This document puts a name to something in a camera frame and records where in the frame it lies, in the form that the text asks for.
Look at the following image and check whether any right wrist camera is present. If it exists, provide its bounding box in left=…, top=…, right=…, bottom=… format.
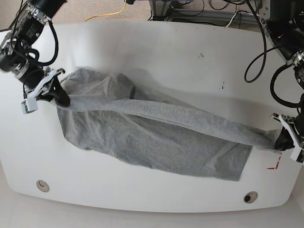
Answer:
left=20, top=98, right=38, bottom=114

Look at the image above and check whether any left table cable grommet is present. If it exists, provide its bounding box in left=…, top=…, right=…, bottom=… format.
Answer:
left=36, top=180, right=50, bottom=193

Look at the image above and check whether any yellow cable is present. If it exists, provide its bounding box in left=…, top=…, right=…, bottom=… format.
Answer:
left=85, top=0, right=126, bottom=22

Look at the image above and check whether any aluminium frame stand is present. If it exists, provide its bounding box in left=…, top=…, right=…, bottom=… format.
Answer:
left=149, top=0, right=257, bottom=27

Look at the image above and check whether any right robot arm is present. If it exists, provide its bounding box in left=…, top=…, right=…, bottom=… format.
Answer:
left=0, top=0, right=70, bottom=113

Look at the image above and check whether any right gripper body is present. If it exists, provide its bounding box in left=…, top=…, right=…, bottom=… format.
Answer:
left=16, top=67, right=65, bottom=100

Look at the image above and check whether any right table cable grommet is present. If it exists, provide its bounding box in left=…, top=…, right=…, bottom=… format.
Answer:
left=243, top=191, right=258, bottom=204

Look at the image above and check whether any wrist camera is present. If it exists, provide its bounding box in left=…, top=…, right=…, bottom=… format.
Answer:
left=20, top=98, right=38, bottom=114
left=290, top=148, right=304, bottom=164

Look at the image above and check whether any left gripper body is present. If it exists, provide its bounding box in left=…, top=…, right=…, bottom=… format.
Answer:
left=271, top=114, right=304, bottom=149

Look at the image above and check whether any grey t-shirt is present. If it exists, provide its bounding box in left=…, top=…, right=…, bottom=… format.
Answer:
left=57, top=68, right=280, bottom=181

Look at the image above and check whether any red tape rectangle marking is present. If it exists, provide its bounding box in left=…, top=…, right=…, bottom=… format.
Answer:
left=267, top=153, right=282, bottom=170

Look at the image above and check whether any table cable grommet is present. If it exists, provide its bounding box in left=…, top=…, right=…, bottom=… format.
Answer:
left=243, top=191, right=258, bottom=204
left=36, top=180, right=50, bottom=193

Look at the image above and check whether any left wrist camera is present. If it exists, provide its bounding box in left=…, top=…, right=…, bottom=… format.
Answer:
left=290, top=148, right=304, bottom=164

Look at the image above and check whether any black floor cable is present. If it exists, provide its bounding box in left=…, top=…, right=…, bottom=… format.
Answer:
left=0, top=0, right=27, bottom=33

